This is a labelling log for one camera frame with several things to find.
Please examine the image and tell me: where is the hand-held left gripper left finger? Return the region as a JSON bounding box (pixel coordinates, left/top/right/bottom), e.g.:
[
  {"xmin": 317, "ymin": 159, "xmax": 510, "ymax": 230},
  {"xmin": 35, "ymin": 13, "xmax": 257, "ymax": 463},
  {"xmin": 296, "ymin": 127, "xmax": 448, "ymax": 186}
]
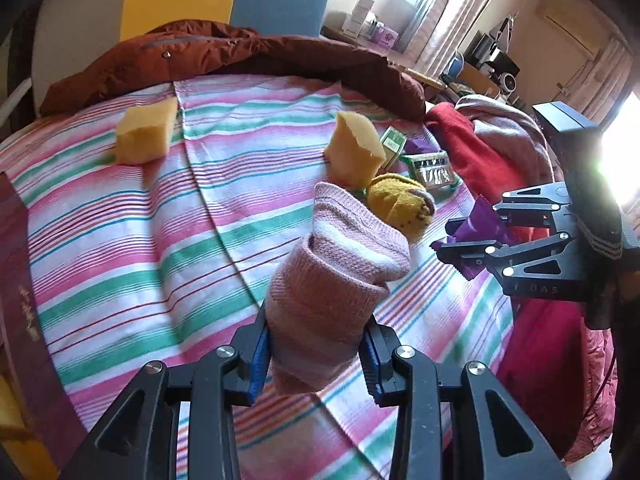
[{"xmin": 60, "ymin": 310, "xmax": 273, "ymax": 480}]

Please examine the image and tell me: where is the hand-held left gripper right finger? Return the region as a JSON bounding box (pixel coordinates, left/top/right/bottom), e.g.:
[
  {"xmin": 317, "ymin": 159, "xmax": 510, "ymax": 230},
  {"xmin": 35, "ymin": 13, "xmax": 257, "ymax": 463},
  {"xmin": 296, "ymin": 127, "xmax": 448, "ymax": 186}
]
[{"xmin": 360, "ymin": 319, "xmax": 573, "ymax": 480}]

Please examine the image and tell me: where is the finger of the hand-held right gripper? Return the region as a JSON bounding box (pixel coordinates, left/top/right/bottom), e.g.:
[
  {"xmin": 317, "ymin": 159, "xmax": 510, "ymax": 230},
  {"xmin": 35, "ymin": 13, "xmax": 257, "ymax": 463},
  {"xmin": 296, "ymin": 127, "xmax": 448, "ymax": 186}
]
[
  {"xmin": 435, "ymin": 230, "xmax": 588, "ymax": 303},
  {"xmin": 492, "ymin": 182, "xmax": 576, "ymax": 231}
]

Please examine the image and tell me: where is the purple foil packet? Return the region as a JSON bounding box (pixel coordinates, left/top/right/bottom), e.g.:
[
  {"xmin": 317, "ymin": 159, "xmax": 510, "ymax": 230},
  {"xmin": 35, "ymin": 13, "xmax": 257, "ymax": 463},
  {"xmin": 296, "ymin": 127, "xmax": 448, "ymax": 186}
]
[
  {"xmin": 402, "ymin": 137, "xmax": 441, "ymax": 157},
  {"xmin": 430, "ymin": 195, "xmax": 523, "ymax": 281}
]

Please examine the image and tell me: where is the pink sock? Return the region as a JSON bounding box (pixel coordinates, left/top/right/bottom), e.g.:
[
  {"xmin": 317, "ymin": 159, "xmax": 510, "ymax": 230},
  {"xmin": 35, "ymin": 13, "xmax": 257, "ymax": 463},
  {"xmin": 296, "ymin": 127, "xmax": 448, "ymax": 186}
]
[{"xmin": 264, "ymin": 181, "xmax": 412, "ymax": 396}]

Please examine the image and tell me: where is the yellow sock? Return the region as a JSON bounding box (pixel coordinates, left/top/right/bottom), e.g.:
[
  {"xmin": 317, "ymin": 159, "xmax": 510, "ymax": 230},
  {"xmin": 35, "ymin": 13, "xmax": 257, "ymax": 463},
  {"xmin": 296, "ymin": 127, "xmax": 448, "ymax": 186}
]
[{"xmin": 366, "ymin": 173, "xmax": 436, "ymax": 246}]

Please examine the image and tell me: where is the green carton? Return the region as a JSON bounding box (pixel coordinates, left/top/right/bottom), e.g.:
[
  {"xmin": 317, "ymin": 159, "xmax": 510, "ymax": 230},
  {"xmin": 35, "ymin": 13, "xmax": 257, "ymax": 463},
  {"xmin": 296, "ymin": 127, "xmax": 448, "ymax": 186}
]
[{"xmin": 378, "ymin": 127, "xmax": 407, "ymax": 161}]

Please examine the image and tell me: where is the maroon and gold tin box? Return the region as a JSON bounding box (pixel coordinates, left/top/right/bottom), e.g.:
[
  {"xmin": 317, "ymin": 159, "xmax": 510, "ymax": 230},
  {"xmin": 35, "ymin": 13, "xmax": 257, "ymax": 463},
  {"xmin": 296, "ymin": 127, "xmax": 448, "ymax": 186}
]
[{"xmin": 0, "ymin": 172, "xmax": 88, "ymax": 480}]

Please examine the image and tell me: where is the person's right forearm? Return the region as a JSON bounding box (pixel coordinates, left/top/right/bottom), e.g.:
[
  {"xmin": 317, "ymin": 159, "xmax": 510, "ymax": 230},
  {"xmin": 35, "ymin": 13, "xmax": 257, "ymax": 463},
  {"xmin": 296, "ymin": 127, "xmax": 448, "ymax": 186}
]
[{"xmin": 575, "ymin": 225, "xmax": 640, "ymax": 331}]

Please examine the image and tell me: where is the red fleece cloth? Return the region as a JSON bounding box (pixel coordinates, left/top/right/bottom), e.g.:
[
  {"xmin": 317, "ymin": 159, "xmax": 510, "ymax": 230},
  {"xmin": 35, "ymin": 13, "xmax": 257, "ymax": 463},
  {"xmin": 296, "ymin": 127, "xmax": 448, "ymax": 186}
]
[{"xmin": 424, "ymin": 102, "xmax": 561, "ymax": 241}]

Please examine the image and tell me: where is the magenta garment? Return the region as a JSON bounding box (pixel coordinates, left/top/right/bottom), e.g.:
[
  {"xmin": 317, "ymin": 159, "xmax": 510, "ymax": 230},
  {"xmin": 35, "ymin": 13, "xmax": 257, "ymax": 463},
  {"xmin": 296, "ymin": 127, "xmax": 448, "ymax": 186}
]
[{"xmin": 492, "ymin": 295, "xmax": 618, "ymax": 461}]

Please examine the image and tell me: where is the green and silver packet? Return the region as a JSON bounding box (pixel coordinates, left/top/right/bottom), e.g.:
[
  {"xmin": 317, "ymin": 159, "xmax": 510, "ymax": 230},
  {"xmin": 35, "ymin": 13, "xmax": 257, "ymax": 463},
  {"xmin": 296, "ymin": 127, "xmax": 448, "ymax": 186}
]
[{"xmin": 400, "ymin": 151, "xmax": 461, "ymax": 192}]

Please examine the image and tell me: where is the black stereo speaker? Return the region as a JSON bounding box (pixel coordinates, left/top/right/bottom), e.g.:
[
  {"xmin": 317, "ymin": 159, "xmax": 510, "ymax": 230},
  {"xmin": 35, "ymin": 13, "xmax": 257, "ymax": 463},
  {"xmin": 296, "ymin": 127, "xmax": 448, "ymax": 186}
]
[{"xmin": 482, "ymin": 50, "xmax": 522, "ymax": 95}]

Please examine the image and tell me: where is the cardboard box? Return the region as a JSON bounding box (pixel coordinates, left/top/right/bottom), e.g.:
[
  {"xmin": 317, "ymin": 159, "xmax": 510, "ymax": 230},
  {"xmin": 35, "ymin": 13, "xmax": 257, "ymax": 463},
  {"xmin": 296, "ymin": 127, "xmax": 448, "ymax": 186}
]
[{"xmin": 457, "ymin": 62, "xmax": 501, "ymax": 98}]

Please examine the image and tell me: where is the yellow sponge block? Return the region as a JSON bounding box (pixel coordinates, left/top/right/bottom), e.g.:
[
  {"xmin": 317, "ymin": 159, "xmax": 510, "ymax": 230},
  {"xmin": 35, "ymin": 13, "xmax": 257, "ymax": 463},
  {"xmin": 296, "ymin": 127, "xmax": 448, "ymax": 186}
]
[
  {"xmin": 115, "ymin": 97, "xmax": 179, "ymax": 165},
  {"xmin": 324, "ymin": 110, "xmax": 386, "ymax": 188}
]

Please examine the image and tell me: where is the sheer pink curtain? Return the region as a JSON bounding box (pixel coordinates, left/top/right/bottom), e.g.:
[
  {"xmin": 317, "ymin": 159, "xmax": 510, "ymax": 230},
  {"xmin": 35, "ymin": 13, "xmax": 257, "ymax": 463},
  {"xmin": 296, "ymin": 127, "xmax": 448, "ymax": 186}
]
[{"xmin": 407, "ymin": 0, "xmax": 501, "ymax": 76}]

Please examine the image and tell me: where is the wooden side table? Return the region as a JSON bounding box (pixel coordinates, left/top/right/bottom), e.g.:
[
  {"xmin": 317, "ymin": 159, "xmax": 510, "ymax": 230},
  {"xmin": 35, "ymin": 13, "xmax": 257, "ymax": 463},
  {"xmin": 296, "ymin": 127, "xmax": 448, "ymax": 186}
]
[{"xmin": 320, "ymin": 25, "xmax": 448, "ymax": 91}]

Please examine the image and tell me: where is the purple box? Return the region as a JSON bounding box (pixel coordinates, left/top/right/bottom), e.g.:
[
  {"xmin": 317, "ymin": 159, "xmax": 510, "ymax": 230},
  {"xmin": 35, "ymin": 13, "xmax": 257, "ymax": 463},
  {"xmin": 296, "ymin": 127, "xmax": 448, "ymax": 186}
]
[{"xmin": 370, "ymin": 24, "xmax": 401, "ymax": 48}]

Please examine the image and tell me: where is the white carton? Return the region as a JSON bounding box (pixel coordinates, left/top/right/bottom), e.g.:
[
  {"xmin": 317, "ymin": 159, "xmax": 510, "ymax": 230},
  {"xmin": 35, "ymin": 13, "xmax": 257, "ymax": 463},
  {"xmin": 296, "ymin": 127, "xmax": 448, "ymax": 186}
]
[{"xmin": 342, "ymin": 0, "xmax": 376, "ymax": 38}]

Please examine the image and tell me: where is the maroon puffer jacket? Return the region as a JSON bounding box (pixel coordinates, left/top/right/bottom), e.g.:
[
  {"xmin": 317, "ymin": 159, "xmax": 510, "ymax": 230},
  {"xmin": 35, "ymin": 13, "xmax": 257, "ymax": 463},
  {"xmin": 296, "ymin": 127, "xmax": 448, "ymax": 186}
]
[{"xmin": 39, "ymin": 20, "xmax": 427, "ymax": 123}]

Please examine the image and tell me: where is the wall air conditioner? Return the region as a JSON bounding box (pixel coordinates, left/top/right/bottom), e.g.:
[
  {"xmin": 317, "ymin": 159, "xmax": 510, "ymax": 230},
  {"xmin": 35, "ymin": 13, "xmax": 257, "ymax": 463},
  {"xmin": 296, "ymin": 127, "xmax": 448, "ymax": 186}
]
[{"xmin": 534, "ymin": 0, "xmax": 601, "ymax": 56}]

